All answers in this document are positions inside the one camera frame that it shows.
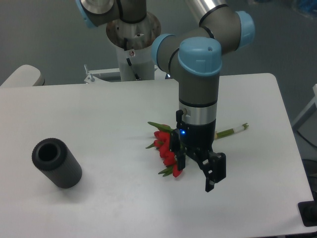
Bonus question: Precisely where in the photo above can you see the white chair seat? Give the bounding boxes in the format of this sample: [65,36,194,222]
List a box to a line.
[0,64,45,88]

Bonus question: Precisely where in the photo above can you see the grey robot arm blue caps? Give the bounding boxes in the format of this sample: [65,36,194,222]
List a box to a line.
[76,0,255,192]

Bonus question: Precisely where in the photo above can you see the white metal base frame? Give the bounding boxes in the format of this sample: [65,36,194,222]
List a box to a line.
[84,64,171,84]

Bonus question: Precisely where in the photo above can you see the black ribbed cylindrical vase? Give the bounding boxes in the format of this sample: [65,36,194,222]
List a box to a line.
[32,138,82,188]

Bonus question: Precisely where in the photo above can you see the red tulip bouquet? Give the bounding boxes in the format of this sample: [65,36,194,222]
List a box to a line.
[146,121,249,178]

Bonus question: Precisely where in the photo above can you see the white furniture at right edge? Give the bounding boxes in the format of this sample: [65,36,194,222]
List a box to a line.
[291,84,317,131]

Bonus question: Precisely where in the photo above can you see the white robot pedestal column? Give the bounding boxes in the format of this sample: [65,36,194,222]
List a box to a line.
[106,12,161,81]

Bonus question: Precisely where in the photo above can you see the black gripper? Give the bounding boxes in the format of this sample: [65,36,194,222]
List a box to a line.
[169,110,226,192]

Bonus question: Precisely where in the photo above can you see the black cable on pedestal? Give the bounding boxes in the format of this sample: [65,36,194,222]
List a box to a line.
[126,57,141,81]

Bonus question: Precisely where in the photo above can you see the black box at table edge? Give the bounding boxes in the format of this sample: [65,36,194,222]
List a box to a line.
[298,201,317,227]

